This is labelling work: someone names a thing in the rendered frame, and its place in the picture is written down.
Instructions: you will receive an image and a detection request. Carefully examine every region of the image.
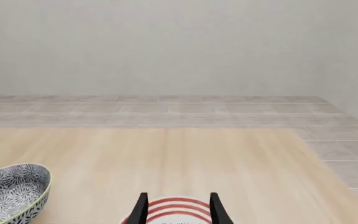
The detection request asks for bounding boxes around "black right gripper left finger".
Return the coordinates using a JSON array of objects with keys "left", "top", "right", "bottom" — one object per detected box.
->
[{"left": 126, "top": 192, "right": 149, "bottom": 224}]

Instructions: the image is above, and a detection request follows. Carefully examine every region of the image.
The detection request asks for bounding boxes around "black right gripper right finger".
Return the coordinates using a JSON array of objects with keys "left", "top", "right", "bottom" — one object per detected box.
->
[{"left": 209, "top": 192, "right": 233, "bottom": 224}]

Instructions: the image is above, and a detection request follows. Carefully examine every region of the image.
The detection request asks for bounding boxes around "white plate with red rings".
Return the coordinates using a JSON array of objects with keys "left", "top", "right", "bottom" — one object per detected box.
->
[{"left": 118, "top": 195, "right": 236, "bottom": 224}]

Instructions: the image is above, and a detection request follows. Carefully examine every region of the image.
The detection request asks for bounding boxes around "black and white patterned bowl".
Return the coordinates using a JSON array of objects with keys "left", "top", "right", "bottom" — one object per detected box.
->
[{"left": 0, "top": 162, "right": 52, "bottom": 224}]

